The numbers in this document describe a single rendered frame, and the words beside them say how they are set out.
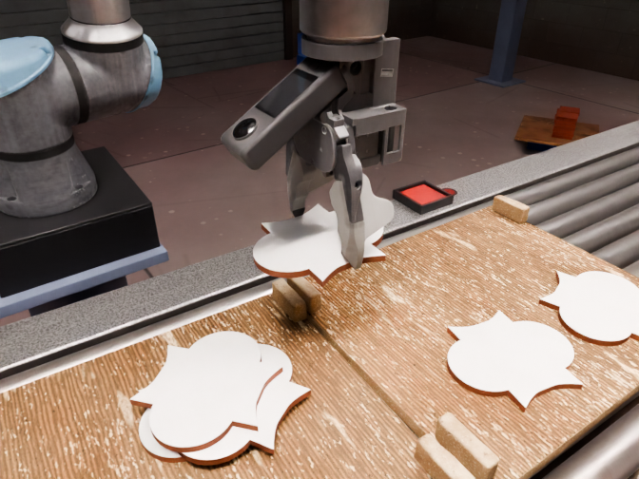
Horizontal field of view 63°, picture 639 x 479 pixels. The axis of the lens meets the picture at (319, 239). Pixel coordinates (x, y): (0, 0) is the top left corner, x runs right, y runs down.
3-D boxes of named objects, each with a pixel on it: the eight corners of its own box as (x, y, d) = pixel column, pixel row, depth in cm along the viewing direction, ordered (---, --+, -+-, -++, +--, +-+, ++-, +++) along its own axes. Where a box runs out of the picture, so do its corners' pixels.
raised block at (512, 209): (491, 210, 85) (493, 195, 84) (497, 207, 86) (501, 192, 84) (520, 225, 81) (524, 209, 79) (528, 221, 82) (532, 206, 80)
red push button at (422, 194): (397, 198, 93) (398, 191, 92) (423, 190, 96) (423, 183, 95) (420, 212, 89) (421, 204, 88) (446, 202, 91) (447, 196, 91)
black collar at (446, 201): (392, 198, 93) (392, 189, 92) (423, 187, 97) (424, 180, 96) (420, 215, 88) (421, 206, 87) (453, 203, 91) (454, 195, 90)
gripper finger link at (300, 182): (333, 210, 61) (357, 157, 54) (289, 223, 58) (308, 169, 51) (320, 191, 62) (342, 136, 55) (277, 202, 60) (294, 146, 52)
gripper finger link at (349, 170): (374, 220, 47) (352, 123, 45) (359, 223, 46) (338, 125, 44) (346, 220, 51) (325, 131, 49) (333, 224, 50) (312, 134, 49)
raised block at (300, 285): (284, 290, 67) (284, 273, 65) (297, 285, 68) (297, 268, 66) (310, 316, 62) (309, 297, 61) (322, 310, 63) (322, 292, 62)
